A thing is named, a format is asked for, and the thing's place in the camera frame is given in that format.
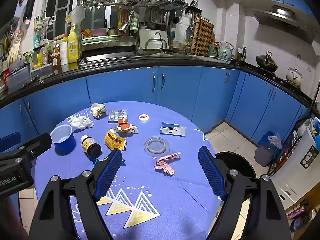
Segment green drainer tray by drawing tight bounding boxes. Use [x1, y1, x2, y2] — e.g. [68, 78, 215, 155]
[81, 35, 120, 46]

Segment group of condiment jars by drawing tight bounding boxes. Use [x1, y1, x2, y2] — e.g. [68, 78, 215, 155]
[24, 34, 69, 72]

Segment steel kitchen faucet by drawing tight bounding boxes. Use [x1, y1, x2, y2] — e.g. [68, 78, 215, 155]
[119, 12, 142, 55]

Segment white ceramic pot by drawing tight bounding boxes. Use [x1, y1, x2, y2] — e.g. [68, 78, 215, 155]
[286, 67, 305, 84]

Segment black trash bin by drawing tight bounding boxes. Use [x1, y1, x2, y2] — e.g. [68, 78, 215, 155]
[214, 151, 257, 205]

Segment brown medicine bottle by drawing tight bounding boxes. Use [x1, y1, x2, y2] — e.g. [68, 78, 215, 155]
[80, 135, 102, 157]

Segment crushed yellow box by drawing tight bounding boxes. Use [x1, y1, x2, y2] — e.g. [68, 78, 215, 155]
[104, 129, 127, 152]

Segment black wire floor rack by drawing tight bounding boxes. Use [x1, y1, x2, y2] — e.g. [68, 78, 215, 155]
[266, 120, 310, 178]

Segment mint green kettle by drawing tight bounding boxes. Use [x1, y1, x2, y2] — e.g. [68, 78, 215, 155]
[217, 41, 235, 63]

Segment paper wad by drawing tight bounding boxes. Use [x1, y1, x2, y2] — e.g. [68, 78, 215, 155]
[90, 102, 107, 119]

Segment white floor appliance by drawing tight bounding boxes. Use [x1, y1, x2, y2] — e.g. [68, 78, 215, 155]
[270, 127, 320, 210]

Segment checked hanging towel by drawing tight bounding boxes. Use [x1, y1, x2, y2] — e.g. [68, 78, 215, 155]
[36, 16, 54, 34]

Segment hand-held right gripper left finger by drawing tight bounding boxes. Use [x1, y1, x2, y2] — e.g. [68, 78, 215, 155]
[29, 149, 123, 240]

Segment dark blue floor bottle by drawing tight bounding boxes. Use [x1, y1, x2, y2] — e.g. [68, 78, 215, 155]
[291, 211, 313, 232]

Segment hanging strainer ladle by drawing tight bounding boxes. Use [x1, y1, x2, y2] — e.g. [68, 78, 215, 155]
[185, 17, 194, 39]

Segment blue printed tablecloth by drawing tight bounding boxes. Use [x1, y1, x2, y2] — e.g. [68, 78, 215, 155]
[34, 101, 223, 240]

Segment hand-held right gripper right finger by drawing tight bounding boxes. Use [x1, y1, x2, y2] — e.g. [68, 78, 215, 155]
[198, 146, 293, 240]

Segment dark wok with lid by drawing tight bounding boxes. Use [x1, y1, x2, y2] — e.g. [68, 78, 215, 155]
[256, 51, 278, 73]

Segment steel range hood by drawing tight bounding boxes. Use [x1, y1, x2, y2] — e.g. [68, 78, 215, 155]
[252, 5, 317, 43]

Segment kitchen window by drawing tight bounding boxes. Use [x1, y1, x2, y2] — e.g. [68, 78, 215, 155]
[45, 0, 168, 40]

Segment checkered cutting board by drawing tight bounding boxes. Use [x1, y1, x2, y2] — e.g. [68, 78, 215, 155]
[190, 17, 215, 56]

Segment white blue paper packet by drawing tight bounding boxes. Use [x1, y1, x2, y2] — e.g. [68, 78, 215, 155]
[160, 122, 187, 137]

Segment blue cup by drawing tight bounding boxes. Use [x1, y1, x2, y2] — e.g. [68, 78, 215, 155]
[50, 124, 77, 155]

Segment person's left forearm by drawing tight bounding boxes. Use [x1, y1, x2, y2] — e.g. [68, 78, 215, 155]
[0, 195, 29, 240]

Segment clear blister pack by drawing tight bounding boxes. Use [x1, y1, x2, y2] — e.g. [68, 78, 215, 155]
[108, 109, 128, 123]

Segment steel sink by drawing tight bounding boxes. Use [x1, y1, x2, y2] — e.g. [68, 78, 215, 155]
[79, 51, 200, 67]

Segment small curved filter tap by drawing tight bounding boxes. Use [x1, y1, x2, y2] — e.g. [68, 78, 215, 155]
[146, 32, 167, 53]

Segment pink paper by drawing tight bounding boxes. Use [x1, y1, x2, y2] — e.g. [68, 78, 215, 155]
[154, 152, 181, 177]

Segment clear tape roll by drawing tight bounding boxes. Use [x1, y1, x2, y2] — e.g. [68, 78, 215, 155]
[144, 137, 170, 154]

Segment green white dishcloth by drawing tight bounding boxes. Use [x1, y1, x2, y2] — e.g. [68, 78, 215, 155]
[129, 11, 139, 32]

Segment white water filter box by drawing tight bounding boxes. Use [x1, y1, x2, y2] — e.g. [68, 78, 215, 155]
[139, 28, 170, 49]

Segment white tissue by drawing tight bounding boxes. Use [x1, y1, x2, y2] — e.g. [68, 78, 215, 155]
[70, 116, 94, 130]

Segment black gas stove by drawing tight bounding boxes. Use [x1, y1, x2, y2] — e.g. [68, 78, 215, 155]
[257, 69, 308, 90]

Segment yellow detergent bottle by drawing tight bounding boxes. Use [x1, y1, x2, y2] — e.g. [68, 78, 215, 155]
[67, 24, 80, 63]

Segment black knife rail with knives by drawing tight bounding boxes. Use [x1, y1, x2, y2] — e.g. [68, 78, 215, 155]
[184, 0, 202, 15]

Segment pale rubber glove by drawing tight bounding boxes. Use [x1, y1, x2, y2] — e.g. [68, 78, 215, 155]
[7, 30, 23, 68]

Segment white plastic scoop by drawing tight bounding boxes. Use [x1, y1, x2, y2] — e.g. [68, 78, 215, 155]
[65, 5, 85, 23]

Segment orange white torn wrapper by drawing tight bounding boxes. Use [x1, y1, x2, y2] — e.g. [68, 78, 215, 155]
[114, 119, 138, 133]

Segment grey bin with blue bag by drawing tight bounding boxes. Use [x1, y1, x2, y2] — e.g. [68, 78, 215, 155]
[254, 131, 283, 167]

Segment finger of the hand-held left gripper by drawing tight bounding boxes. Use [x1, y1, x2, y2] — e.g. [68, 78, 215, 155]
[0, 133, 52, 167]
[0, 132, 22, 153]

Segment clear plastic container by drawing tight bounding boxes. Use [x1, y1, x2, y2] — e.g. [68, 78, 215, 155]
[5, 64, 32, 90]

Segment purple box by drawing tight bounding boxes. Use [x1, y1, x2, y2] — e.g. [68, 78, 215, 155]
[285, 202, 308, 220]

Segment blue kitchen base cabinets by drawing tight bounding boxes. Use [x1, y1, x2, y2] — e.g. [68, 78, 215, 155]
[0, 64, 315, 155]

